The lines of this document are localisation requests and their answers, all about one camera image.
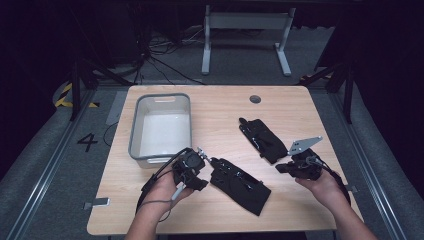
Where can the person's right hand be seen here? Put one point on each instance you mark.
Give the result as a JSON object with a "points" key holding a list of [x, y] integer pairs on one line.
{"points": [[328, 190]]}

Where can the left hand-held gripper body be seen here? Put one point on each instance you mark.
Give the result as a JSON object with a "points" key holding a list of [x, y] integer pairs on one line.
{"points": [[188, 165]]}

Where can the white metal desk frame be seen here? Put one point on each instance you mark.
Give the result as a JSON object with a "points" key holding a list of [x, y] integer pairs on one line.
{"points": [[248, 20]]}

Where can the grey floor tape patch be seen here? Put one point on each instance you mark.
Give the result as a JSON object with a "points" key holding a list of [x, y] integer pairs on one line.
{"points": [[116, 108]]}

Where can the small grey metal bracket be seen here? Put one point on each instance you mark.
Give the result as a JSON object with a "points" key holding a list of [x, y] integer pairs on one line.
{"points": [[351, 188], [98, 202]]}

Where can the person's left hand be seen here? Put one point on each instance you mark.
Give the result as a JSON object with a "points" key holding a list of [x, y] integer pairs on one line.
{"points": [[163, 191]]}

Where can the black sock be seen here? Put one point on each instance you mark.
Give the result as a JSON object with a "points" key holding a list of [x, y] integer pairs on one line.
{"points": [[240, 186], [265, 140]]}

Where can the grey metal floor rail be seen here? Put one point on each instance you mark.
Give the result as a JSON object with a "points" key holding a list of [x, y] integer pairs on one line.
{"points": [[50, 170], [370, 170]]}

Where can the black metal stand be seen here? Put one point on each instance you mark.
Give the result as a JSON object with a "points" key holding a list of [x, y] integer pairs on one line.
{"points": [[348, 93], [76, 90]]}

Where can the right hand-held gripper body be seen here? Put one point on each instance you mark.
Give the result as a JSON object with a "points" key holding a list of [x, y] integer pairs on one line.
{"points": [[306, 166]]}

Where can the white plastic basket grey rim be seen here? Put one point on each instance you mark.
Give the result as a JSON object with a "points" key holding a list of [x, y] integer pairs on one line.
{"points": [[165, 133]]}

